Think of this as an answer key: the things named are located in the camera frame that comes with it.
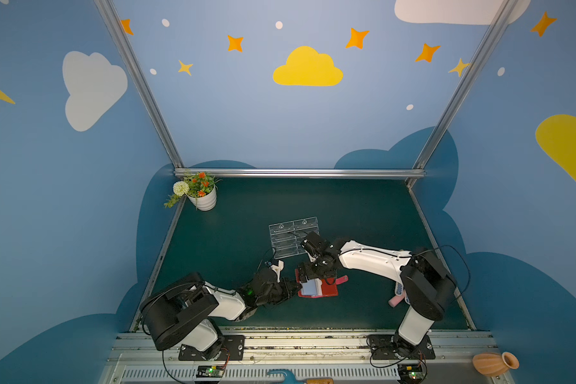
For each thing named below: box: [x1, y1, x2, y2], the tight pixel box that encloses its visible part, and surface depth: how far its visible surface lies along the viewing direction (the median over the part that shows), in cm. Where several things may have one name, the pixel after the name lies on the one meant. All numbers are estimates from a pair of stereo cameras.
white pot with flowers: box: [163, 172, 223, 212], surface depth 102 cm
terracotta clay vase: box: [472, 352, 520, 376], surface depth 65 cm
